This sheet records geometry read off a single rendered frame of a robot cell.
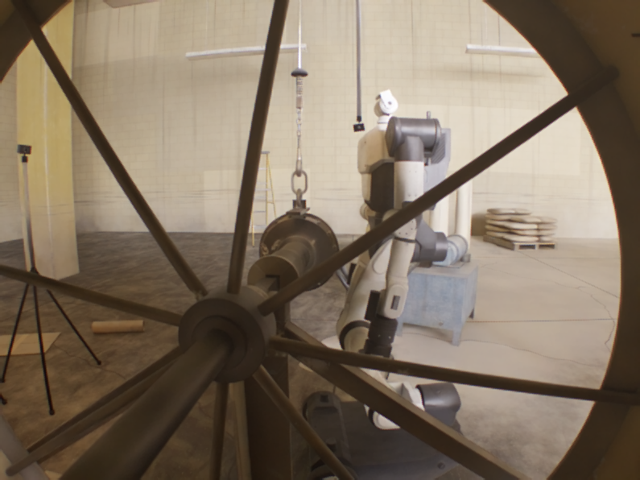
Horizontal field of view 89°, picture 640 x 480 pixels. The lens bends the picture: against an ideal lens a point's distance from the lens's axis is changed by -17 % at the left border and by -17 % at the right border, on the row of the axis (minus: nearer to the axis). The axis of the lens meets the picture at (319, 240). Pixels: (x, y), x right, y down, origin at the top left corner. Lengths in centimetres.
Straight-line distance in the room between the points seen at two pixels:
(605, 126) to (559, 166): 946
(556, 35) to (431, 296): 241
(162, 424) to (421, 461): 128
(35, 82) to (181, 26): 570
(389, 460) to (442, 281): 163
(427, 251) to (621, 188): 83
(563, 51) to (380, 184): 78
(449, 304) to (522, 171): 716
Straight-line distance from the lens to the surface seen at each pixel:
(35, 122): 569
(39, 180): 560
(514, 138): 64
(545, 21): 75
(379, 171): 131
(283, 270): 100
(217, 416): 77
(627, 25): 69
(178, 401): 47
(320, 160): 905
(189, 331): 66
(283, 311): 80
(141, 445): 41
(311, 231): 137
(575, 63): 75
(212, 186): 965
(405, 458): 159
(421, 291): 295
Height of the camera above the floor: 117
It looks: 8 degrees down
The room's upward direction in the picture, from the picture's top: straight up
